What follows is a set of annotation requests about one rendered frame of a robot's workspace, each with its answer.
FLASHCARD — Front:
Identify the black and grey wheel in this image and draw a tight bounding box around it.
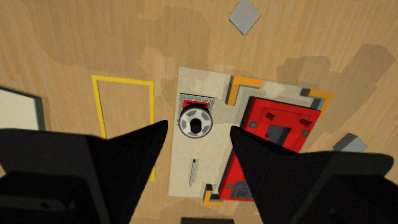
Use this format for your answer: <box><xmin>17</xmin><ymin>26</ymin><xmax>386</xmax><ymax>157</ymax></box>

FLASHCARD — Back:
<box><xmin>178</xmin><ymin>103</ymin><xmax>213</xmax><ymax>139</ymax></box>

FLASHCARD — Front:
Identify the yellow rectangular outline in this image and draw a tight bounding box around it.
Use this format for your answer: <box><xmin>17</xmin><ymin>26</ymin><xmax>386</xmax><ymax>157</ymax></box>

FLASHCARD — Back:
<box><xmin>92</xmin><ymin>75</ymin><xmax>156</xmax><ymax>181</ymax></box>

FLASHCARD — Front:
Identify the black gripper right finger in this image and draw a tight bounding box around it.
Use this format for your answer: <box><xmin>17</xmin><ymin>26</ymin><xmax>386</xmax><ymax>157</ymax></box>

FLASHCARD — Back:
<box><xmin>230</xmin><ymin>126</ymin><xmax>394</xmax><ymax>224</ymax></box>

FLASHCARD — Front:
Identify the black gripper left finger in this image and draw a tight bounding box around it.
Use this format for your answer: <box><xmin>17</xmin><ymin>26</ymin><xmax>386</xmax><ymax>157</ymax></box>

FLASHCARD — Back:
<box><xmin>0</xmin><ymin>120</ymin><xmax>168</xmax><ymax>224</ymax></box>

